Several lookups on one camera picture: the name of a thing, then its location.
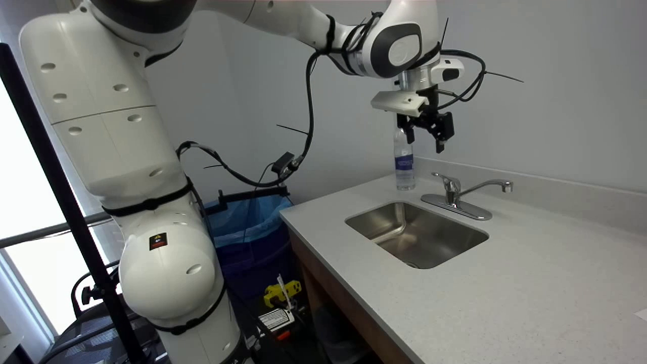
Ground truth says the yellow tool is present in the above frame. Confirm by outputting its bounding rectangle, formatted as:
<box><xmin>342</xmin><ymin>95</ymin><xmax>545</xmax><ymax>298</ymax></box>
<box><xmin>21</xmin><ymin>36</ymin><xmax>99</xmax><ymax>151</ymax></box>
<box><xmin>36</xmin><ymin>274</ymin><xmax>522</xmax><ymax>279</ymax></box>
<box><xmin>261</xmin><ymin>278</ymin><xmax>304</xmax><ymax>310</ymax></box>

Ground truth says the chrome faucet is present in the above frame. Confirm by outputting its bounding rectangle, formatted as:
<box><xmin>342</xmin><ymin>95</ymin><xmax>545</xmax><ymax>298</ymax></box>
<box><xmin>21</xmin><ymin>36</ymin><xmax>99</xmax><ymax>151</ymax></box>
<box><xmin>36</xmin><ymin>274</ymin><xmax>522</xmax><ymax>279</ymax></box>
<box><xmin>421</xmin><ymin>170</ymin><xmax>516</xmax><ymax>223</ymax></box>

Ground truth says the looped black camera cable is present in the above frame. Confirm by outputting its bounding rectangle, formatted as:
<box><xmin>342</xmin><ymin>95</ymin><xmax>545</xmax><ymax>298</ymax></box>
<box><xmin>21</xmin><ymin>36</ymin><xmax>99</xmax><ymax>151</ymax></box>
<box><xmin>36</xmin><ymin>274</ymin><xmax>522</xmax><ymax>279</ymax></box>
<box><xmin>435</xmin><ymin>47</ymin><xmax>489</xmax><ymax>112</ymax></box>

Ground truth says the small white black-lens camera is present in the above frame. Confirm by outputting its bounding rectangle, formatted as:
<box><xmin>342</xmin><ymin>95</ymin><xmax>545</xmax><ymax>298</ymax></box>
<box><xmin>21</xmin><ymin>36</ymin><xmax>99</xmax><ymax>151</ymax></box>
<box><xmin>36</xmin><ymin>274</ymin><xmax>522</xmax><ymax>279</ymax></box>
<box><xmin>430</xmin><ymin>57</ymin><xmax>466</xmax><ymax>85</ymax></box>

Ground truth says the thin black cable tie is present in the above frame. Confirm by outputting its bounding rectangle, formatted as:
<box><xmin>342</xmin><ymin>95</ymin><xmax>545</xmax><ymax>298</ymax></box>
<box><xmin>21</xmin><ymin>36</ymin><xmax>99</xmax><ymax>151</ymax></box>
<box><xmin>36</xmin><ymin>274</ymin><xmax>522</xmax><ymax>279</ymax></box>
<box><xmin>482</xmin><ymin>69</ymin><xmax>528</xmax><ymax>85</ymax></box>

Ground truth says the white and red device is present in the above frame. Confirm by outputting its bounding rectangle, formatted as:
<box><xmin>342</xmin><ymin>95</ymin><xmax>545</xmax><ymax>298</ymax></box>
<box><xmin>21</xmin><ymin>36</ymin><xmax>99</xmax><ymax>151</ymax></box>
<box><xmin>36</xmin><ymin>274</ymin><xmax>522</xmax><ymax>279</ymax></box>
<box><xmin>257</xmin><ymin>306</ymin><xmax>298</xmax><ymax>337</ymax></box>

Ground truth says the black metal stand pole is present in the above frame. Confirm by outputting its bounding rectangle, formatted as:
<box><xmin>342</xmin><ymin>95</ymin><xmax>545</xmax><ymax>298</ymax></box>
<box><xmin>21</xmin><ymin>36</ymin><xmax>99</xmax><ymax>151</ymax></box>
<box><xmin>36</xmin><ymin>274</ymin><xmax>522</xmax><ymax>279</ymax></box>
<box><xmin>0</xmin><ymin>43</ymin><xmax>148</xmax><ymax>364</ymax></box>

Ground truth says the stainless steel sink basin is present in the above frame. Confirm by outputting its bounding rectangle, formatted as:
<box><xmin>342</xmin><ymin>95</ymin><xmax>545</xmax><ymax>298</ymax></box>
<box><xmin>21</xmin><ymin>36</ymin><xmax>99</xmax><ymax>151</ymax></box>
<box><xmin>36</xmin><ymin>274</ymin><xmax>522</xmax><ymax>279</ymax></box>
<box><xmin>343</xmin><ymin>201</ymin><xmax>491</xmax><ymax>272</ymax></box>

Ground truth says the clear plastic water bottle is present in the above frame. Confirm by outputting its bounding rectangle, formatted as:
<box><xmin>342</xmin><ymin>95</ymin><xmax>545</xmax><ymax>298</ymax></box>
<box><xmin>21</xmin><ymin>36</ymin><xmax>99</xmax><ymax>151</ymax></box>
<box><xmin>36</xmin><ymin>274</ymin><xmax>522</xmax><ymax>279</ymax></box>
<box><xmin>391</xmin><ymin>125</ymin><xmax>418</xmax><ymax>193</ymax></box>

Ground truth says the bin with blue bag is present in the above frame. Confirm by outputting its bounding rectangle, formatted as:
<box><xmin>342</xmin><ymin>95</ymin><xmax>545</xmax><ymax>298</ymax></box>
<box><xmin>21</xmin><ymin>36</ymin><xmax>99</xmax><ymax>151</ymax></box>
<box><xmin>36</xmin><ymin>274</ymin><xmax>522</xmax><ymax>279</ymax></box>
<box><xmin>199</xmin><ymin>186</ymin><xmax>298</xmax><ymax>313</ymax></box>

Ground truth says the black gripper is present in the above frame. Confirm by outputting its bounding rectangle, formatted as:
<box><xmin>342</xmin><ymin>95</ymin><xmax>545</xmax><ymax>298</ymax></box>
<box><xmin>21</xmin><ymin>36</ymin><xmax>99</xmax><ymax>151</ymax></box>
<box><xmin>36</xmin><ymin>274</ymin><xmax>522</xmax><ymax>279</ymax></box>
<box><xmin>396</xmin><ymin>105</ymin><xmax>456</xmax><ymax>156</ymax></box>

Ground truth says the long black arm cable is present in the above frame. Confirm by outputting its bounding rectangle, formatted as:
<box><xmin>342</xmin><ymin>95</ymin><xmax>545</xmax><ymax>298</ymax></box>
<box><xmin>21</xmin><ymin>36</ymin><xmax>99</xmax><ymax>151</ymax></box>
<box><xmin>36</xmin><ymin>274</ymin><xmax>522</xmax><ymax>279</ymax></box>
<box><xmin>176</xmin><ymin>10</ymin><xmax>382</xmax><ymax>193</ymax></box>

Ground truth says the wooden counter cabinet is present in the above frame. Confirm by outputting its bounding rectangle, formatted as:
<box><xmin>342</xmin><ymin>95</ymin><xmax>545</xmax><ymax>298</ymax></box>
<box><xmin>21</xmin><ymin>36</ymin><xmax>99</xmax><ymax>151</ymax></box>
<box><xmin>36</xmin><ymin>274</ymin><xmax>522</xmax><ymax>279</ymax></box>
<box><xmin>285</xmin><ymin>224</ymin><xmax>414</xmax><ymax>364</ymax></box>

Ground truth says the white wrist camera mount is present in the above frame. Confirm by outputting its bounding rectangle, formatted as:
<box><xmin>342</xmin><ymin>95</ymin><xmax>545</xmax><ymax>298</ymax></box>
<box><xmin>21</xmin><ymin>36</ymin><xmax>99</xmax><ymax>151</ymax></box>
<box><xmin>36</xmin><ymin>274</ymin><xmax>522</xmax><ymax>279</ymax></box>
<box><xmin>370</xmin><ymin>89</ymin><xmax>430</xmax><ymax>118</ymax></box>

